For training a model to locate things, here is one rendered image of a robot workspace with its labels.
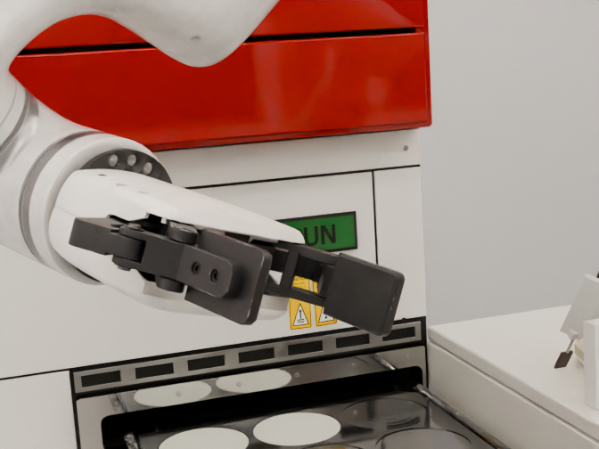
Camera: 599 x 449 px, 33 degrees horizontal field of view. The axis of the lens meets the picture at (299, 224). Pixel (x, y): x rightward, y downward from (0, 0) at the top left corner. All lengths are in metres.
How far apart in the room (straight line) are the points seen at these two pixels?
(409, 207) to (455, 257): 1.73
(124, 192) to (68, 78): 0.63
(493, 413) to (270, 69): 0.46
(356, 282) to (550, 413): 0.60
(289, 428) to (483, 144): 1.93
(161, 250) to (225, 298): 0.04
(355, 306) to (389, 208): 0.77
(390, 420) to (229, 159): 0.36
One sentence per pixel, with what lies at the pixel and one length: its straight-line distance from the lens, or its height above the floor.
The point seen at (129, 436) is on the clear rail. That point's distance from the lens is 1.18.
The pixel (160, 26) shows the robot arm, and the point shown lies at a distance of 0.62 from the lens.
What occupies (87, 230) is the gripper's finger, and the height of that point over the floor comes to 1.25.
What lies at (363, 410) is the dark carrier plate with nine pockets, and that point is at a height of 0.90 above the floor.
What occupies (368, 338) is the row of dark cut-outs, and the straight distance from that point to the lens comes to 1.28.
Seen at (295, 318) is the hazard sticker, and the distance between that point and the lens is 1.24.
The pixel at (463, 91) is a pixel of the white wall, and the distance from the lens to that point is 2.95.
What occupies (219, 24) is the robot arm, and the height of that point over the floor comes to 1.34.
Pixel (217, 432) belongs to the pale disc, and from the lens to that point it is 1.17.
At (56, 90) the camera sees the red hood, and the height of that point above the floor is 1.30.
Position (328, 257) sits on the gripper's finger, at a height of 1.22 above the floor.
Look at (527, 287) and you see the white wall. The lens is 3.13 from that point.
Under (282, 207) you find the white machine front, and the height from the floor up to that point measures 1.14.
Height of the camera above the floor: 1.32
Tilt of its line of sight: 10 degrees down
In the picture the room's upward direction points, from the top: 3 degrees counter-clockwise
